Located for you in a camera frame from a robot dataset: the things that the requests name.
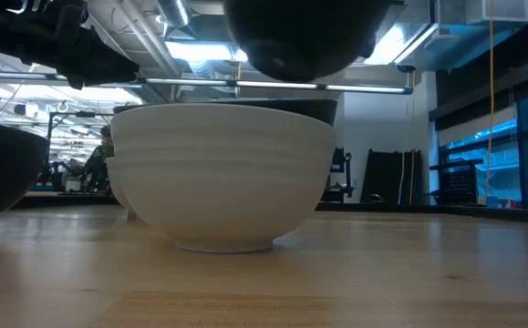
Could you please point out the black equipment cart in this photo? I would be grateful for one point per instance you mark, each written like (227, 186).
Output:
(338, 173)

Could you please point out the person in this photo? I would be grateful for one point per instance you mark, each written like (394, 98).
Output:
(95, 166)

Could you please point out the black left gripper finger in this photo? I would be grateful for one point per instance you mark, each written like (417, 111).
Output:
(108, 64)

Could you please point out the black leaning panel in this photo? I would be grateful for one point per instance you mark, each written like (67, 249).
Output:
(384, 175)

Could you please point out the small white box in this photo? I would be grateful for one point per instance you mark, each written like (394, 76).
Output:
(73, 184)

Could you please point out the dark ceiling security camera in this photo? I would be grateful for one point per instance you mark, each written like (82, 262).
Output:
(406, 68)

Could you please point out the black metal frame stand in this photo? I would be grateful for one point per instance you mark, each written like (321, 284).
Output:
(49, 136)

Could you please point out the black arched bracket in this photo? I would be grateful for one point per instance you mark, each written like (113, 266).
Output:
(375, 198)

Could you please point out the silver ventilation duct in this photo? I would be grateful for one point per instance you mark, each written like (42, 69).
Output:
(172, 11)

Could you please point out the white ceiling ventilation unit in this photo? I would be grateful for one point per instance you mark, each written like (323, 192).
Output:
(496, 11)

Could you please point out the black pegboard panel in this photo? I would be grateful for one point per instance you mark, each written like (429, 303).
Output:
(459, 184)

